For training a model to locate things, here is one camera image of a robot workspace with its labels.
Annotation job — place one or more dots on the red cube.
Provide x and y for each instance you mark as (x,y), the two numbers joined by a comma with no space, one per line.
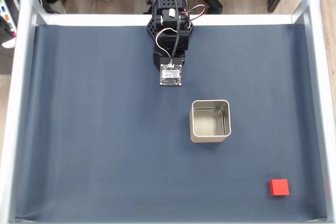
(279,187)

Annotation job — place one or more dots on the bare camera circuit board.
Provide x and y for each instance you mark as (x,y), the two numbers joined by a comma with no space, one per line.
(170,75)

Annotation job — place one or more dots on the silver aluminium table frame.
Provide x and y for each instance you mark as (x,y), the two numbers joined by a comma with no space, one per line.
(23,51)

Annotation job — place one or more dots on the square metal tin container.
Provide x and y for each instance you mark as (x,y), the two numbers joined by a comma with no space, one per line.
(207,138)

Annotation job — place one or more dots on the blue mat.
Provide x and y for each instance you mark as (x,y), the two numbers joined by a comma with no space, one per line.
(105,129)

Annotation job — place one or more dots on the white device with coloured buttons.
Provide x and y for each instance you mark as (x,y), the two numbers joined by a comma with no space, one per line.
(6,24)

